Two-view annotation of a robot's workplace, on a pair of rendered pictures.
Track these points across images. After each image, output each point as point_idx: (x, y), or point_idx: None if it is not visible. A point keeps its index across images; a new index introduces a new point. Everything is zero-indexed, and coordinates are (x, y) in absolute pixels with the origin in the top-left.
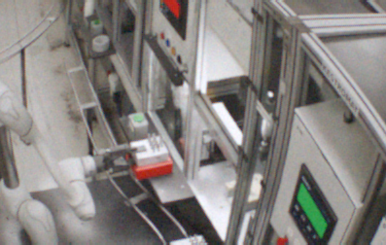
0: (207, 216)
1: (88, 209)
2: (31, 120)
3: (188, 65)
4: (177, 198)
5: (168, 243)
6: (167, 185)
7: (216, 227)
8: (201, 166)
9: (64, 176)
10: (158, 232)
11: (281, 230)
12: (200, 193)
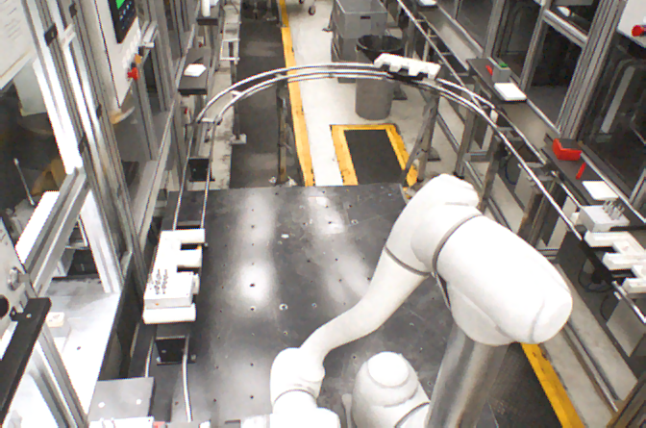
0: (108, 340)
1: (285, 350)
2: (386, 242)
3: (12, 264)
4: (127, 380)
5: (166, 407)
6: (123, 413)
7: (113, 314)
8: None
9: (319, 330)
10: (183, 365)
11: (123, 84)
12: (86, 382)
